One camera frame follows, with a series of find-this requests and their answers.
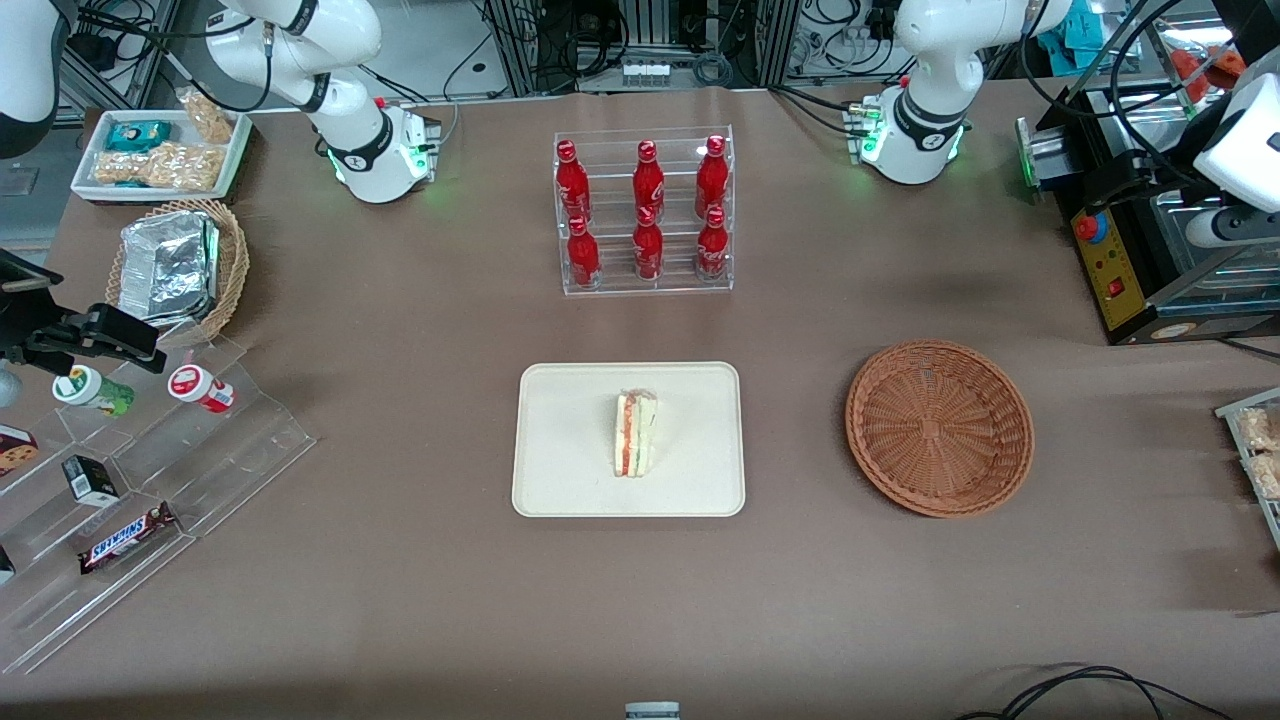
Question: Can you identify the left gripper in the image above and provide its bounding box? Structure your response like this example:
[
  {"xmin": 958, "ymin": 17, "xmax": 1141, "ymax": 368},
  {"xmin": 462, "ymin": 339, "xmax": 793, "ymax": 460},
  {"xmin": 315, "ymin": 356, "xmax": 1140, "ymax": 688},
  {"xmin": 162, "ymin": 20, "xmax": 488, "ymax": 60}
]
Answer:
[{"xmin": 1088, "ymin": 125, "xmax": 1223, "ymax": 213}]

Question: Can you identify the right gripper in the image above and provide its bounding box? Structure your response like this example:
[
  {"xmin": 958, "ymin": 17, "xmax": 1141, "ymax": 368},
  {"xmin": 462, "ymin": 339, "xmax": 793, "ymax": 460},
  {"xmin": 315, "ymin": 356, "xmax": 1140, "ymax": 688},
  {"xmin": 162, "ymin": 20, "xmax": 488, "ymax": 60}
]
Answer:
[{"xmin": 0, "ymin": 250, "xmax": 168, "ymax": 376}]

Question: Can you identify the triangular layered sandwich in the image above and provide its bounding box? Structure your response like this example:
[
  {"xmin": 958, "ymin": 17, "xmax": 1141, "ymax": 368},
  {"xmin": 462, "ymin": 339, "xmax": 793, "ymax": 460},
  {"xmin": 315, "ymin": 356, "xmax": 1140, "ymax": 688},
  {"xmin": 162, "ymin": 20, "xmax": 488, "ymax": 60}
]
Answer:
[{"xmin": 613, "ymin": 389, "xmax": 659, "ymax": 478}]

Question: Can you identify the oval tan wicker basket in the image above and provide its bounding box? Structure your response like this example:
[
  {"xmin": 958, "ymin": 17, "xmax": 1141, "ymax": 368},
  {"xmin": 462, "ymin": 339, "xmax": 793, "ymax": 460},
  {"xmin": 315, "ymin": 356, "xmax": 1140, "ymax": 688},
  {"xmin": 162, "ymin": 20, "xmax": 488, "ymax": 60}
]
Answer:
[{"xmin": 105, "ymin": 198, "xmax": 250, "ymax": 347}]

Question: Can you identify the white snack tray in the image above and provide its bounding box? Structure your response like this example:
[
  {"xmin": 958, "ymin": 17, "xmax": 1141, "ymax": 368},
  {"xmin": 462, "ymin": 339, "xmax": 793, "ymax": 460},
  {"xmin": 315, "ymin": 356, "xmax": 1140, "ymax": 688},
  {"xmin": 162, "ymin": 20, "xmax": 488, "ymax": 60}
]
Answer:
[{"xmin": 70, "ymin": 108, "xmax": 253, "ymax": 204}]

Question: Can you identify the white tray with rice snacks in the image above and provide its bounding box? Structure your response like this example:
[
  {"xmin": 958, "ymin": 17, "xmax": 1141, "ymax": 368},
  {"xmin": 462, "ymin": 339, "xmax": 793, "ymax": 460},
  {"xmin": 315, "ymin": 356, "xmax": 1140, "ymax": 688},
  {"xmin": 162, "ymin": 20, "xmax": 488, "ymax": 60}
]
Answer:
[{"xmin": 1215, "ymin": 388, "xmax": 1280, "ymax": 551}]

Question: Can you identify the round brown wicker basket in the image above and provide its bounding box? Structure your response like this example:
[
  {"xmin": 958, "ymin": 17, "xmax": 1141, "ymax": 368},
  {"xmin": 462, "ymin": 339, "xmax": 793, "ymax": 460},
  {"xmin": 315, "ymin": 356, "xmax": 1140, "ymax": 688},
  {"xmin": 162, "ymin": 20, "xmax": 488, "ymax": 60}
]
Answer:
[{"xmin": 845, "ymin": 340, "xmax": 1035, "ymax": 519}]

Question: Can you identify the cream rectangular tray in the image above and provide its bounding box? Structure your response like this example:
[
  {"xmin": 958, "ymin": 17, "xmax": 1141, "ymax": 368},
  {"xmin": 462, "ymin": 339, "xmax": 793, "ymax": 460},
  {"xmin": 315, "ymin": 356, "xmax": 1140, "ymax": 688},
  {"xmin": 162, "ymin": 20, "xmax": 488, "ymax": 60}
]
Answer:
[{"xmin": 511, "ymin": 361, "xmax": 747, "ymax": 519}]

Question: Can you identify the green white drink bottle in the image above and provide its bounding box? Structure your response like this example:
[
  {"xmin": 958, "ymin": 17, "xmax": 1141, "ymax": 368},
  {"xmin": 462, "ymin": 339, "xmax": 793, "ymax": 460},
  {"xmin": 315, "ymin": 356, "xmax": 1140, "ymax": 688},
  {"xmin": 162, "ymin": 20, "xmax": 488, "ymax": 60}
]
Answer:
[{"xmin": 52, "ymin": 365, "xmax": 136, "ymax": 418}]

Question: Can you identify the silver foil container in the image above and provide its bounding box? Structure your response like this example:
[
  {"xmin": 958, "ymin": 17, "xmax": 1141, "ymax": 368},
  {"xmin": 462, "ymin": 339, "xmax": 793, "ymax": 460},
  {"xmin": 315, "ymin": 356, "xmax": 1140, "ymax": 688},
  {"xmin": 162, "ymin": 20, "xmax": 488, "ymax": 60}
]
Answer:
[{"xmin": 117, "ymin": 212, "xmax": 221, "ymax": 326}]

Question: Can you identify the red white drink bottle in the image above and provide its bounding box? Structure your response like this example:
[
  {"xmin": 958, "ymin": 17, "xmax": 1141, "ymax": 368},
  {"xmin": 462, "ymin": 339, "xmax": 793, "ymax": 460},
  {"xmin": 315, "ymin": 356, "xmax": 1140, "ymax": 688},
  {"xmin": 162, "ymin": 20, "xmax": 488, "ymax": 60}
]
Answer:
[{"xmin": 167, "ymin": 364, "xmax": 237, "ymax": 414}]

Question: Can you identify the black machine with yellow panel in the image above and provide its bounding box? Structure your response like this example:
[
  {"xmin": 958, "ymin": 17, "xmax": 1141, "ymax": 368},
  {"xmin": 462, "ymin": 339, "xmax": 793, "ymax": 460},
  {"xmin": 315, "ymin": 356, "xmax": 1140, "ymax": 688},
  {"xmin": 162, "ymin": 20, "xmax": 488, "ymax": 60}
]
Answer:
[{"xmin": 1035, "ymin": 80, "xmax": 1280, "ymax": 348}]

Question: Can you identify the small black box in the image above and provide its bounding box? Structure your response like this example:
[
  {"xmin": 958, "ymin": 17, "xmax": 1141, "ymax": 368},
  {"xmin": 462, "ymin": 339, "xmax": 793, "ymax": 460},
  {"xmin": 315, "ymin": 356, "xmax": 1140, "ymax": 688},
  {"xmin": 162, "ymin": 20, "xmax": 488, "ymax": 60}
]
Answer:
[{"xmin": 62, "ymin": 455, "xmax": 120, "ymax": 506}]

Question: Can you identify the brown cookie box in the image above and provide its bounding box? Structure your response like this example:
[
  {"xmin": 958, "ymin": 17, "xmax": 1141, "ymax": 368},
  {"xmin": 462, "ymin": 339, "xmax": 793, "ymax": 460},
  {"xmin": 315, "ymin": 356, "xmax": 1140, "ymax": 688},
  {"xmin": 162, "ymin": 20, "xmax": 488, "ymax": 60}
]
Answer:
[{"xmin": 0, "ymin": 425, "xmax": 41, "ymax": 478}]

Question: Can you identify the clear acrylic stepped stand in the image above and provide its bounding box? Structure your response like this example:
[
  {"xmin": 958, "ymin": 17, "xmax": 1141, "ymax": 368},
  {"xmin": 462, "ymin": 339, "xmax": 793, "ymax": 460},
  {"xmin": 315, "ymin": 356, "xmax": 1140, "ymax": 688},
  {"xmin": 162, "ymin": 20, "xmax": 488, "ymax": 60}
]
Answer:
[{"xmin": 0, "ymin": 335, "xmax": 317, "ymax": 676}]

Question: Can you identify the large clear peanut snack bag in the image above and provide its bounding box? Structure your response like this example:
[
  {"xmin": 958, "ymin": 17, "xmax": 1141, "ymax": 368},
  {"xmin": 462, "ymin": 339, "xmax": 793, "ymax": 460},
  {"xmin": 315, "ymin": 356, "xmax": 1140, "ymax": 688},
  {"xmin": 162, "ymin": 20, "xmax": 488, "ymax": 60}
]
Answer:
[{"xmin": 93, "ymin": 142, "xmax": 227, "ymax": 193}]

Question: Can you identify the Snickers chocolate bar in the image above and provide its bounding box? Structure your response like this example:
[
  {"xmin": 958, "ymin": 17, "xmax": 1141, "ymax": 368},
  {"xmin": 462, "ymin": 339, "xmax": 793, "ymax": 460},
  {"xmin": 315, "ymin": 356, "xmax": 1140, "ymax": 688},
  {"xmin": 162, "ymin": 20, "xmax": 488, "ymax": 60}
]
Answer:
[{"xmin": 78, "ymin": 502, "xmax": 178, "ymax": 576}]

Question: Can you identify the teal snack packet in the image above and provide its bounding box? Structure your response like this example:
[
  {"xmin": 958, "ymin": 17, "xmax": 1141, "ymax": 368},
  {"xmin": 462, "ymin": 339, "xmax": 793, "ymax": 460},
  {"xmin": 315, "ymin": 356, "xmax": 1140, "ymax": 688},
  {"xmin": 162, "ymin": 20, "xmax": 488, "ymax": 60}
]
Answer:
[{"xmin": 105, "ymin": 120, "xmax": 173, "ymax": 153}]

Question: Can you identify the small clear peanut snack bag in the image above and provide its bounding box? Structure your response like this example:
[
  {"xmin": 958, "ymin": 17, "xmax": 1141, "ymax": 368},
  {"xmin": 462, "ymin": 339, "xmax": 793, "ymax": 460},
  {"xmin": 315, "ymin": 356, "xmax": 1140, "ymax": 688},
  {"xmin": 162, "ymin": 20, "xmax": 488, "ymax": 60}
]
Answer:
[{"xmin": 178, "ymin": 88, "xmax": 237, "ymax": 144}]

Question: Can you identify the red cola bottle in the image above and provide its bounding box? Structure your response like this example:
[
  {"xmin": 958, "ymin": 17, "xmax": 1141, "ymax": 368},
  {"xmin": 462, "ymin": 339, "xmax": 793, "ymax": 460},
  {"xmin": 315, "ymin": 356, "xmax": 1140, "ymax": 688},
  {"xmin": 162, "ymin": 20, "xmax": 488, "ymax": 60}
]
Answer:
[
  {"xmin": 632, "ymin": 140, "xmax": 666, "ymax": 223},
  {"xmin": 567, "ymin": 215, "xmax": 601, "ymax": 289},
  {"xmin": 695, "ymin": 135, "xmax": 729, "ymax": 221},
  {"xmin": 697, "ymin": 205, "xmax": 730, "ymax": 281},
  {"xmin": 633, "ymin": 206, "xmax": 665, "ymax": 282},
  {"xmin": 556, "ymin": 139, "xmax": 591, "ymax": 223}
]

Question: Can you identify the clear acrylic bottle rack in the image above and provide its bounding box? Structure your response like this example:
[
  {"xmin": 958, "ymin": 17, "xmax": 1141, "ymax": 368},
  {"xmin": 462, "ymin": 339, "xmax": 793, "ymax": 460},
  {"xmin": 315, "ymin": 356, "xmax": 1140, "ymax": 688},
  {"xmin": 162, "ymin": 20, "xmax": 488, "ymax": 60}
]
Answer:
[{"xmin": 553, "ymin": 125, "xmax": 736, "ymax": 297}]

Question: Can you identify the silver cylinder with green ring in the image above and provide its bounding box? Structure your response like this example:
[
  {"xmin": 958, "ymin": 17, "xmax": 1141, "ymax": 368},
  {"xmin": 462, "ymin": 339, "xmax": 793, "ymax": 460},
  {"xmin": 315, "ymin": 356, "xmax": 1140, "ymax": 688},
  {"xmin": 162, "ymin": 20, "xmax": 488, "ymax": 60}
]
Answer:
[{"xmin": 1015, "ymin": 115, "xmax": 1069, "ymax": 198}]

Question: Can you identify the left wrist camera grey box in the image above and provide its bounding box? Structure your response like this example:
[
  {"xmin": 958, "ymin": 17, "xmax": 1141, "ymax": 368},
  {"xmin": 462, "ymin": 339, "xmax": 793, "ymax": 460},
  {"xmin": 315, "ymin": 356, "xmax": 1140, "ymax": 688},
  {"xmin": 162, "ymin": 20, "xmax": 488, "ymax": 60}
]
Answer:
[{"xmin": 1185, "ymin": 205, "xmax": 1280, "ymax": 249}]

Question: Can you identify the black floor cable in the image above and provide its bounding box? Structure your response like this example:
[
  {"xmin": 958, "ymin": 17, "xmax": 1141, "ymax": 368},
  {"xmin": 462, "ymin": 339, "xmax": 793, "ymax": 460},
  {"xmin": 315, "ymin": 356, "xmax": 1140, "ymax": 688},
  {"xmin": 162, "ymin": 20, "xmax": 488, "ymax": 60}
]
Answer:
[{"xmin": 955, "ymin": 665, "xmax": 1236, "ymax": 720}]

